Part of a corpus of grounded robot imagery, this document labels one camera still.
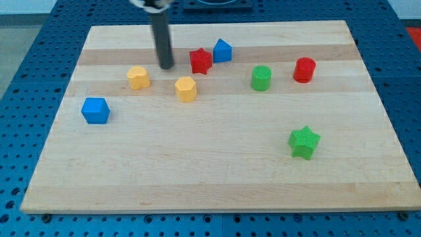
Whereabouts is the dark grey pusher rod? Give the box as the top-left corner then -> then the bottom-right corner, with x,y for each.
149,11 -> 174,70

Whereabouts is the yellow heart block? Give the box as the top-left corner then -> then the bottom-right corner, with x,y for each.
126,66 -> 151,90

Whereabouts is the yellow hexagon block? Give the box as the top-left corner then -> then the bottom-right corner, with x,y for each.
174,76 -> 197,103

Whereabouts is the red star block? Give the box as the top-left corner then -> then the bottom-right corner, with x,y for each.
189,48 -> 212,74

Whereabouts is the blue triangle block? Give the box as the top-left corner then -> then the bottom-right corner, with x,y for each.
213,39 -> 232,63

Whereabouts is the blue cube block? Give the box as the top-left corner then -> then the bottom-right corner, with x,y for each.
81,97 -> 110,124

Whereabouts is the green cylinder block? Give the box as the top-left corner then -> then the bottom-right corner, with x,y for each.
251,65 -> 272,92

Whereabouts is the wooden board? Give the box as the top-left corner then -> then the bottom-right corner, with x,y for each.
20,20 -> 420,214

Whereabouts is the red cylinder block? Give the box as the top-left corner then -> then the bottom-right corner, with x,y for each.
293,57 -> 316,84

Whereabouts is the green star block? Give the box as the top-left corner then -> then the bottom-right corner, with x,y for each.
288,126 -> 320,160

